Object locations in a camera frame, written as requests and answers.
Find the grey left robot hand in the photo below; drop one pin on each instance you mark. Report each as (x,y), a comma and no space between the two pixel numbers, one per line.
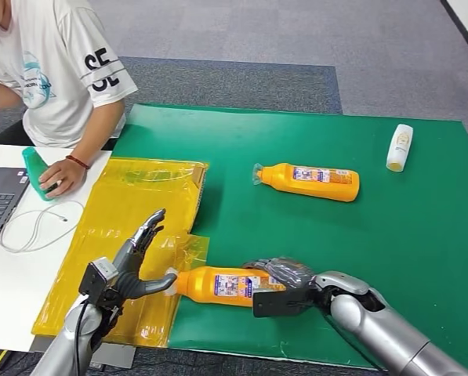
(130,272)

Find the person's left hand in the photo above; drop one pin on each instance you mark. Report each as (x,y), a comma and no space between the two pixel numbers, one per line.
(62,176)

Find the teal plastic bottle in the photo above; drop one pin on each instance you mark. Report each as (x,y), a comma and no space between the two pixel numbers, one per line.
(34,166)

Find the orange detergent bottle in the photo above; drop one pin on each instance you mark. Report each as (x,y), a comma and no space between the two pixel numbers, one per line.
(315,187)
(202,285)

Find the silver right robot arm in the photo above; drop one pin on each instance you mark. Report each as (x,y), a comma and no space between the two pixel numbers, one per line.
(374,322)

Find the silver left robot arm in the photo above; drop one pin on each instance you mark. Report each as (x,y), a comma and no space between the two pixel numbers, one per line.
(65,342)

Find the person's left forearm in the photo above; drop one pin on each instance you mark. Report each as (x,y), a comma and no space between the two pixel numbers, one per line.
(100,130)

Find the small white bottle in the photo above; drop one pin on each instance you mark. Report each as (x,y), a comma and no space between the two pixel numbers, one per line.
(398,148)

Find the yellow film-wrapped cardboard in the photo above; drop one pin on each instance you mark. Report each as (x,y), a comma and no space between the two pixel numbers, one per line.
(120,207)

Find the grey laptop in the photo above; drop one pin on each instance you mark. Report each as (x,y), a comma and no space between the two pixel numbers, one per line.
(0,200)

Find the grey board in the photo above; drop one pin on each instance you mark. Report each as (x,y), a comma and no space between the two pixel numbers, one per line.
(112,355)

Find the person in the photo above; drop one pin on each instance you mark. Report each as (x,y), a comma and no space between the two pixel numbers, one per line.
(57,62)

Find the green table mat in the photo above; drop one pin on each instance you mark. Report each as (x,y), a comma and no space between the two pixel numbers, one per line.
(335,249)

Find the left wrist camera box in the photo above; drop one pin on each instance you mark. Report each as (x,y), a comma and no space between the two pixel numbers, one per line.
(96,280)

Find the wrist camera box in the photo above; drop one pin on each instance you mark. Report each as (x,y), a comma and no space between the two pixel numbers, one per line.
(96,280)
(281,303)

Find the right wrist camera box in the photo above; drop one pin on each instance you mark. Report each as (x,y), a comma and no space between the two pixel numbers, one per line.
(281,303)

